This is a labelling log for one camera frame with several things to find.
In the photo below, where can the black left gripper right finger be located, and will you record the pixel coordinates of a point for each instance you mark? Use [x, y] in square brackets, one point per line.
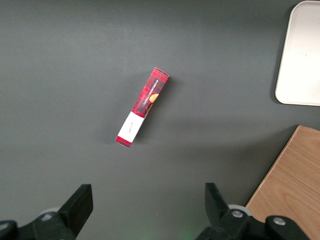
[217, 210]

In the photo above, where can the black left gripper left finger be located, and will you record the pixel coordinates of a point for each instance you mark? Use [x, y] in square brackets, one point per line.
[77, 205]

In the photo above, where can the beige rectangular tray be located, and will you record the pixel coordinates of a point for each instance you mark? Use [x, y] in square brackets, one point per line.
[302, 57]

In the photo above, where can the wooden two-drawer cabinet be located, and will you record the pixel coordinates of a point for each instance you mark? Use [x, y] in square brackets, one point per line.
[290, 185]

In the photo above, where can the red plaid shortbread box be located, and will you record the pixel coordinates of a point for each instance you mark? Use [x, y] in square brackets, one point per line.
[143, 107]

